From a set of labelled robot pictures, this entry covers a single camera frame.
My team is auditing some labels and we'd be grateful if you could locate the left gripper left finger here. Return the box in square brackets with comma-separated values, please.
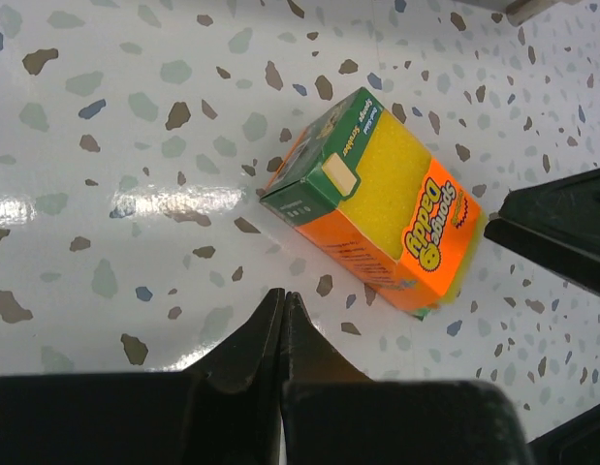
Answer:
[187, 288, 286, 392]

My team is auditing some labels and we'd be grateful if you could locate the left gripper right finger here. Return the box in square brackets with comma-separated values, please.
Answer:
[279, 292, 372, 387]

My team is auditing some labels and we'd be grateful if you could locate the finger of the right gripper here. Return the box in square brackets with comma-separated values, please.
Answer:
[484, 168, 600, 297]

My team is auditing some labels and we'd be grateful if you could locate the orange box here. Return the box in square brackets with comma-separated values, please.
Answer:
[261, 88, 487, 318]

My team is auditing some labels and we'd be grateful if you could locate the white two-tier shelf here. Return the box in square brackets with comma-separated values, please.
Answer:
[505, 0, 580, 26]

